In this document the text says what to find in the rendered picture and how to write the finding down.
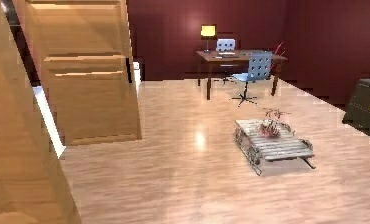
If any wooden room door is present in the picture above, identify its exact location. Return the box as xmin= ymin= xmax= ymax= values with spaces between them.
xmin=12 ymin=0 xmax=143 ymax=147

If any blue perforated office chair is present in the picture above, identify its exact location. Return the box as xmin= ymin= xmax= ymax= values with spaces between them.
xmin=231 ymin=50 xmax=274 ymax=107
xmin=213 ymin=38 xmax=237 ymax=85

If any yellow shade table lamp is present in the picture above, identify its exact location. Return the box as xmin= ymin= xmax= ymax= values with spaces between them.
xmin=200 ymin=24 xmax=217 ymax=54

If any dark green cabinet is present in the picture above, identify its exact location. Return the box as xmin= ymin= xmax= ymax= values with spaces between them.
xmin=341 ymin=78 xmax=370 ymax=140

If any brown wooden desk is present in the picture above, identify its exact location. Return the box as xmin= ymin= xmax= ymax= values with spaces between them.
xmin=195 ymin=49 xmax=289 ymax=101

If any red potted plant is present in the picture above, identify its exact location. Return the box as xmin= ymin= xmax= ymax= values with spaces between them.
xmin=258 ymin=107 xmax=292 ymax=139

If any red leafy plant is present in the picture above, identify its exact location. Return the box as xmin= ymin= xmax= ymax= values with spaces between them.
xmin=272 ymin=41 xmax=287 ymax=57

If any grey slatted coffee table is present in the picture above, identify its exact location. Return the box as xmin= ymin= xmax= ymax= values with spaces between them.
xmin=234 ymin=118 xmax=317 ymax=177

